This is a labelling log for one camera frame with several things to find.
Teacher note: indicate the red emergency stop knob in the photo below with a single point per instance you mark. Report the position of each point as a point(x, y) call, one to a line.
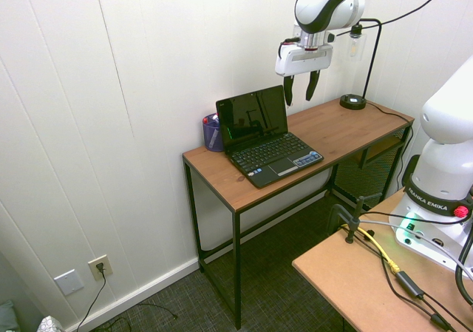
point(461, 211)

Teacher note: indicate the white blank wall plate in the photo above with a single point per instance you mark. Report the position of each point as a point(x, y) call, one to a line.
point(68, 282)

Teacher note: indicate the black desk lamp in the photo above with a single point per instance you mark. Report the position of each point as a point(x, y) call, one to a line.
point(360, 69)

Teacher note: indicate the purple mesh pen cup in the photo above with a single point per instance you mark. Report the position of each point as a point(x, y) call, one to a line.
point(213, 132)

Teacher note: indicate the black clamp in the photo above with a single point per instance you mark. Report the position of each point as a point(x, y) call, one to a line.
point(351, 221)

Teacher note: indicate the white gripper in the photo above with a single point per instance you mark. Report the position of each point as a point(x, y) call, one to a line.
point(303, 60)

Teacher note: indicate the light wooden robot table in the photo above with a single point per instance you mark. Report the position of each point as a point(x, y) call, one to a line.
point(373, 284)

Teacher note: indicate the patterned tissue box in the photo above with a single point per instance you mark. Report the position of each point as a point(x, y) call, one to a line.
point(51, 324)

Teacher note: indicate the black netbook laptop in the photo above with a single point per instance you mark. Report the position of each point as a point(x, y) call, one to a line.
point(263, 136)

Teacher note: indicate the beige wall power outlet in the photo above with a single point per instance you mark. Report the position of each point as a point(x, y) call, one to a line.
point(99, 267)

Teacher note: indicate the wooden desk with black frame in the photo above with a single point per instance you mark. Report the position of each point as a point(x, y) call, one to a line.
point(295, 151)

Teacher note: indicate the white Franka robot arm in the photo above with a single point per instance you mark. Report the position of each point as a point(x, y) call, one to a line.
point(439, 151)

